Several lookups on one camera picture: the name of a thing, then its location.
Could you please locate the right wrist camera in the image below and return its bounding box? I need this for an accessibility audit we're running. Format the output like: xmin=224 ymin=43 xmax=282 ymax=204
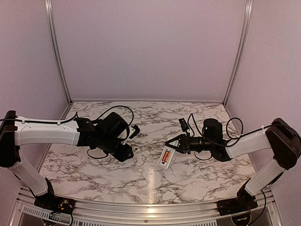
xmin=178 ymin=118 xmax=190 ymax=132

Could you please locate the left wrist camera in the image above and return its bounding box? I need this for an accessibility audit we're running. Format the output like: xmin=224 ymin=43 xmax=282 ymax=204
xmin=118 ymin=125 xmax=140 ymax=140

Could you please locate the left aluminium frame post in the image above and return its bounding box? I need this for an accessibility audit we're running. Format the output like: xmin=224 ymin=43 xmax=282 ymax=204
xmin=45 ymin=0 xmax=72 ymax=105

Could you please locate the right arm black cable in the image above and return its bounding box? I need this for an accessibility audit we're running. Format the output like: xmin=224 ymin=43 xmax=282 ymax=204
xmin=187 ymin=113 xmax=266 ymax=212

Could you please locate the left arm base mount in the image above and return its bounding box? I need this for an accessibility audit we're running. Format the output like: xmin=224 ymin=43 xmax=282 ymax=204
xmin=34 ymin=178 xmax=75 ymax=214

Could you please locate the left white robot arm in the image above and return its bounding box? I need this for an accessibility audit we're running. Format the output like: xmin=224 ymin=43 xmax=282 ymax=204
xmin=0 ymin=111 xmax=140 ymax=210

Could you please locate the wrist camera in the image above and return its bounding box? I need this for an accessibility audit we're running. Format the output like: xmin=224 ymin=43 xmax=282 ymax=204
xmin=118 ymin=125 xmax=140 ymax=140
xmin=178 ymin=118 xmax=190 ymax=132

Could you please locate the orange battery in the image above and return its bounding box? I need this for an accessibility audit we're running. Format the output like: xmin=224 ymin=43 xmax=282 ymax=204
xmin=163 ymin=152 xmax=170 ymax=162
xmin=160 ymin=151 xmax=170 ymax=164

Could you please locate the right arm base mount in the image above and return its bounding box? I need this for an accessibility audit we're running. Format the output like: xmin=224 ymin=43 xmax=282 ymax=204
xmin=217 ymin=183 xmax=258 ymax=216

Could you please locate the front aluminium rail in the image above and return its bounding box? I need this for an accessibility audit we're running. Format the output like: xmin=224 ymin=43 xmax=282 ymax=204
xmin=9 ymin=193 xmax=283 ymax=226

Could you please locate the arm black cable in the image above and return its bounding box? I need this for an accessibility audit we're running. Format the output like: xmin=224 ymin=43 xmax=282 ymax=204
xmin=187 ymin=113 xmax=266 ymax=212
xmin=0 ymin=105 xmax=135 ymax=161

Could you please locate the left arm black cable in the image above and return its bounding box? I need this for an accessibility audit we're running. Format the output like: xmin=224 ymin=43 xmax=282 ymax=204
xmin=0 ymin=105 xmax=135 ymax=161

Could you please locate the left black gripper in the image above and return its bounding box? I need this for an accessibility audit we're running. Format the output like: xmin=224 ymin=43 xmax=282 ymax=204
xmin=99 ymin=135 xmax=134 ymax=162

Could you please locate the white remote control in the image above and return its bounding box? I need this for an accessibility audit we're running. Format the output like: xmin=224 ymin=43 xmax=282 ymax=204
xmin=157 ymin=146 xmax=175 ymax=170

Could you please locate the right aluminium frame post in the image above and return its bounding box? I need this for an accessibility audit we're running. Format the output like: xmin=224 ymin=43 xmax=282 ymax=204
xmin=222 ymin=0 xmax=253 ymax=108

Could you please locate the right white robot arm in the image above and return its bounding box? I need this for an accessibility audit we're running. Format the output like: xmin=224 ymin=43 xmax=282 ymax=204
xmin=165 ymin=118 xmax=301 ymax=211

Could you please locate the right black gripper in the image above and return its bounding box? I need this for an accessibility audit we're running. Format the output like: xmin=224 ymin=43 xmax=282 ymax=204
xmin=165 ymin=132 xmax=214 ymax=154

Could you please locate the aluminium frame post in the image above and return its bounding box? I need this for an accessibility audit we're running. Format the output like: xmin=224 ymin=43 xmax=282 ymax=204
xmin=45 ymin=0 xmax=72 ymax=105
xmin=222 ymin=0 xmax=253 ymax=108

